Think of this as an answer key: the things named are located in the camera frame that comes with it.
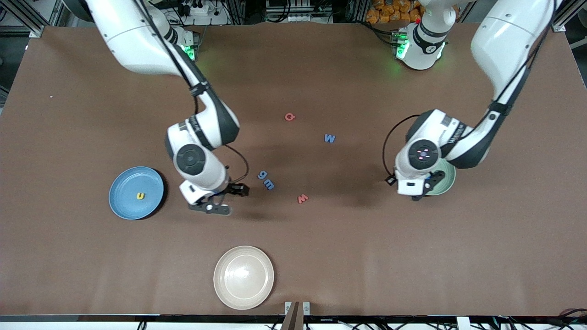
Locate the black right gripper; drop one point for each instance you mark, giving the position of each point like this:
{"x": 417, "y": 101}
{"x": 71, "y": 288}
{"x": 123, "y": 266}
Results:
{"x": 234, "y": 189}

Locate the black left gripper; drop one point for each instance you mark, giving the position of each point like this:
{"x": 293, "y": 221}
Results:
{"x": 390, "y": 183}

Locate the blue small letter g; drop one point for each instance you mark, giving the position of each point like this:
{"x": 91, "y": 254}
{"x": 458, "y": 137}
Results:
{"x": 262, "y": 174}

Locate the blue small letter m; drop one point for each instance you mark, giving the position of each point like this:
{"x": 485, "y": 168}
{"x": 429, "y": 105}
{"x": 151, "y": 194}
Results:
{"x": 268, "y": 184}

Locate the blue capital letter M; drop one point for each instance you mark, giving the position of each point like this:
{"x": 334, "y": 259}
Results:
{"x": 329, "y": 138}

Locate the pink capital letter Q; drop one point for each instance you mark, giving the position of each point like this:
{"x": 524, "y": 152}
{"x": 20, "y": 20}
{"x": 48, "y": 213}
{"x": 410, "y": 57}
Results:
{"x": 286, "y": 117}

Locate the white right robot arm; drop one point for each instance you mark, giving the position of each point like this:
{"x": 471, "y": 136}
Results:
{"x": 133, "y": 36}

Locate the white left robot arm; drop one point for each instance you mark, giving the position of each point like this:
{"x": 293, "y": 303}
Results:
{"x": 509, "y": 41}

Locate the light green plate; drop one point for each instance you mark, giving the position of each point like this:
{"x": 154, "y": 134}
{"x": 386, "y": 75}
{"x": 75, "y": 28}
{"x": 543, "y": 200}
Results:
{"x": 447, "y": 181}

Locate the pink small letter w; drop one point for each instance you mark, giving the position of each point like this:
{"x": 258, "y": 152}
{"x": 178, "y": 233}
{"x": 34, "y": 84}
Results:
{"x": 302, "y": 198}

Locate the brown table mat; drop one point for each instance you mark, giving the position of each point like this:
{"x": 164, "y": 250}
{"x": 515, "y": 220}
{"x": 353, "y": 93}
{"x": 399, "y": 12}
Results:
{"x": 367, "y": 252}

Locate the beige plate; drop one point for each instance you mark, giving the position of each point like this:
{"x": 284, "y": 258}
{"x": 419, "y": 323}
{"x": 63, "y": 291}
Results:
{"x": 243, "y": 277}

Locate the blue plate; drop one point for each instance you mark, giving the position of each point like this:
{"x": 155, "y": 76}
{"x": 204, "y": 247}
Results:
{"x": 128, "y": 183}

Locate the orange fruit pile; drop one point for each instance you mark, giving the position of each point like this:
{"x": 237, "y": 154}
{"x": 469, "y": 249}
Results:
{"x": 380, "y": 13}

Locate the white power strip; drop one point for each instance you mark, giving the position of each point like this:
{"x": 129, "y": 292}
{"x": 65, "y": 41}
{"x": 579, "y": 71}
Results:
{"x": 199, "y": 8}

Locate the grey electronics rack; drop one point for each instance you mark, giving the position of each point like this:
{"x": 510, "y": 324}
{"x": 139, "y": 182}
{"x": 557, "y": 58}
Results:
{"x": 298, "y": 11}

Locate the grey metal clamp bracket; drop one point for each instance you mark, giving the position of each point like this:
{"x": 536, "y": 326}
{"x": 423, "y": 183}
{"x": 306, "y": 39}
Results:
{"x": 293, "y": 321}

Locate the aluminium frame post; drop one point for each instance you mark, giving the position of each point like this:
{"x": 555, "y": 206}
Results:
{"x": 35, "y": 32}
{"x": 571, "y": 13}

